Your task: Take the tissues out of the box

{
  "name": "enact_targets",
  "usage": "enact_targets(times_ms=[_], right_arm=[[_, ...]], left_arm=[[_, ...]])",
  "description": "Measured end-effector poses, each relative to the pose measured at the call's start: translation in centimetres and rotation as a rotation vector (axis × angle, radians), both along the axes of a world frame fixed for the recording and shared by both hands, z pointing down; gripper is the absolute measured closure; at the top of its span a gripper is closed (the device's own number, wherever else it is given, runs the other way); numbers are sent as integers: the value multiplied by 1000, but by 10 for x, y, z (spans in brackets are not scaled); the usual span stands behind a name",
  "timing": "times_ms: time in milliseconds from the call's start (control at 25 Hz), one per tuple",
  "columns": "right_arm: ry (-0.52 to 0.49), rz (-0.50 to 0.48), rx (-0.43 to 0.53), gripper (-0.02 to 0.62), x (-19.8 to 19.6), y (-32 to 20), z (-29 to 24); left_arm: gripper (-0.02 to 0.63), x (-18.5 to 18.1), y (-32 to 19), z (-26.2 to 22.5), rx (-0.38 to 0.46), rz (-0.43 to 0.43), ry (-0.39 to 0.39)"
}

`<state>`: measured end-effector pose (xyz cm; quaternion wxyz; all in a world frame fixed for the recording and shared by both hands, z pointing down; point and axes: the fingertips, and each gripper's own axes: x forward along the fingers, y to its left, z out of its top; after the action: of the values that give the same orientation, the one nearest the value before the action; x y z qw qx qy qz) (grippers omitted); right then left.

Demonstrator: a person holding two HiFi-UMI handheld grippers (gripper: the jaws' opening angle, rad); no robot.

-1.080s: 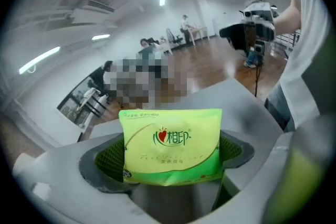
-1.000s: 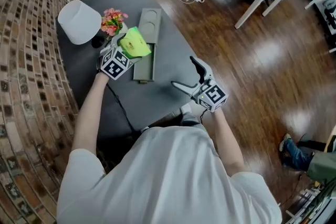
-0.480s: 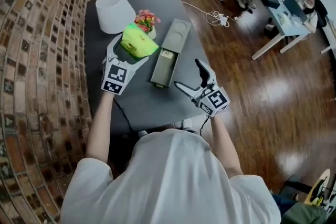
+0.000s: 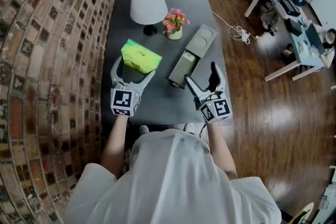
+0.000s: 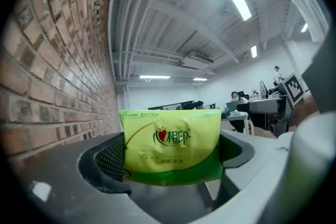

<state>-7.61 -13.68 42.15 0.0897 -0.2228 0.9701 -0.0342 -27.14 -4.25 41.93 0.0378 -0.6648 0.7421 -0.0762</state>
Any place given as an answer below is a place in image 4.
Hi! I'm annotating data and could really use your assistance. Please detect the white office desk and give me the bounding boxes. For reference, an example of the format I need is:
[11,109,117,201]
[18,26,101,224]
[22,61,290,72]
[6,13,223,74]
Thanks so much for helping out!
[244,0,329,82]

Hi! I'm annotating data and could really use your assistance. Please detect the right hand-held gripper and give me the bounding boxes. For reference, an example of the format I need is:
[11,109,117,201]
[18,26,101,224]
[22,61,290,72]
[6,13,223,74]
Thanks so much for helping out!
[184,61,233,124]

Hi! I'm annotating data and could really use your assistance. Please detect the person's left forearm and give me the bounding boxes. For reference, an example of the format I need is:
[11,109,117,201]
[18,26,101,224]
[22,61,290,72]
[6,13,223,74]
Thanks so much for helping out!
[100,113,130,179]

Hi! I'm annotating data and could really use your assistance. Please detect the pink flowers in cream pot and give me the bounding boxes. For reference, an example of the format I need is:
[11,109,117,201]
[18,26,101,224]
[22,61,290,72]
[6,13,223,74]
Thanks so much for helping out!
[162,7,191,40]

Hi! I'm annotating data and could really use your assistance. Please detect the grey monitor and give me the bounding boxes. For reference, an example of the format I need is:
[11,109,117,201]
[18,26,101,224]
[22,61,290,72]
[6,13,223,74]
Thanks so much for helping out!
[304,24,327,55]

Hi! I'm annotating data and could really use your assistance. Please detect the grey storage box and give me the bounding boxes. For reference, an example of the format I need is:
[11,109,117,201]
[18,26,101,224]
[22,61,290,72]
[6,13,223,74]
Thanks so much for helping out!
[184,24,219,61]

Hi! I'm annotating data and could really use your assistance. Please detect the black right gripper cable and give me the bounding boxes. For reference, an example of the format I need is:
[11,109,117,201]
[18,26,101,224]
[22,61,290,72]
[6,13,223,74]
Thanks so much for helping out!
[197,122,208,139]

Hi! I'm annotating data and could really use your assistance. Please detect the black desktop device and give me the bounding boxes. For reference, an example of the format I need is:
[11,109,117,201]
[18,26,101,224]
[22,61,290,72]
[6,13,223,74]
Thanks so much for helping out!
[279,0,301,18]

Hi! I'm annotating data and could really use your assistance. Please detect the green tissue pack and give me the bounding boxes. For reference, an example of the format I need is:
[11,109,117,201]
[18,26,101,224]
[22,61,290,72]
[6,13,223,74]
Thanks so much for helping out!
[121,38,163,74]

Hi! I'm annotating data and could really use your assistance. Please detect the white floor cable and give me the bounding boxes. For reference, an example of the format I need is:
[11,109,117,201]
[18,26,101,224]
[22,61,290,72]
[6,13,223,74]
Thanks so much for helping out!
[211,10,260,45]

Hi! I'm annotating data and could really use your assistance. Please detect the white power strip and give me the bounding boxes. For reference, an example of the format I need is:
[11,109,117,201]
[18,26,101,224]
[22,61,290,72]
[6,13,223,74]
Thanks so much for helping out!
[239,29,250,45]

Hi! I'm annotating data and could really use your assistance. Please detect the white shade table lamp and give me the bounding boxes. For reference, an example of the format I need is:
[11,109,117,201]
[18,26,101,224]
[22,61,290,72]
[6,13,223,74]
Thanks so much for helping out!
[130,0,169,36]

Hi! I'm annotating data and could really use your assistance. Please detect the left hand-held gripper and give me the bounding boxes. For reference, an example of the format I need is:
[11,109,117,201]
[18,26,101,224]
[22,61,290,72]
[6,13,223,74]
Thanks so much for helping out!
[110,56,156,117]

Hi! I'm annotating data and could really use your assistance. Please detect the person's right forearm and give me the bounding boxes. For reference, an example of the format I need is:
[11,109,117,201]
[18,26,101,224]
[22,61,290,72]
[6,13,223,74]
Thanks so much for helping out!
[205,120,240,180]

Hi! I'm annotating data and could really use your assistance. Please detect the person's white t-shirt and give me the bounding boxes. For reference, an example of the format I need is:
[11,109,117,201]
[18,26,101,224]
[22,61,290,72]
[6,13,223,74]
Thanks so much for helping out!
[64,128,283,224]

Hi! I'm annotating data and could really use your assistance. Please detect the grey drawer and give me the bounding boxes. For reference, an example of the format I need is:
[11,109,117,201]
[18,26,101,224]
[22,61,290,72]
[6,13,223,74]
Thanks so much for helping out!
[167,50,202,89]

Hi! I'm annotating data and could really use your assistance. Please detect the black box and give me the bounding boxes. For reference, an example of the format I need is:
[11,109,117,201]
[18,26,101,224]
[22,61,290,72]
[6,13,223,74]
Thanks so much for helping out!
[283,17,303,36]

